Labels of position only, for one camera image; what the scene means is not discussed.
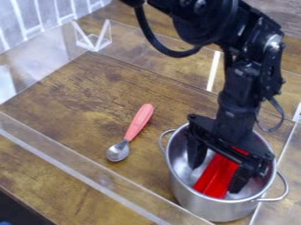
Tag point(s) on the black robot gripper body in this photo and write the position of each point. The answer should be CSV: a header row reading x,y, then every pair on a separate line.
x,y
229,136

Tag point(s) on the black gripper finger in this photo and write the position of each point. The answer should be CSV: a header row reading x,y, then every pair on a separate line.
x,y
197,151
245,172

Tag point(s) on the red plastic block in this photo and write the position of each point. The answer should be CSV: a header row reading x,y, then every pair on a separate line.
x,y
216,178

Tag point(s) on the silver metal pot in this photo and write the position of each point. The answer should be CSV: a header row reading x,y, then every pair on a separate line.
x,y
218,210

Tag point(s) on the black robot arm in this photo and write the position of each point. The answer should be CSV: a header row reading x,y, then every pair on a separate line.
x,y
250,40

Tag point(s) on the white tape strip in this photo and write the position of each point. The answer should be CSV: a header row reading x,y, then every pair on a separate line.
x,y
213,70

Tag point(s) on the clear acrylic front barrier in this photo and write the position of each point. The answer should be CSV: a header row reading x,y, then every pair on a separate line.
x,y
134,196

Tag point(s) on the spoon with pink handle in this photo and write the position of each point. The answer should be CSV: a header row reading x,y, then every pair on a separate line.
x,y
119,151

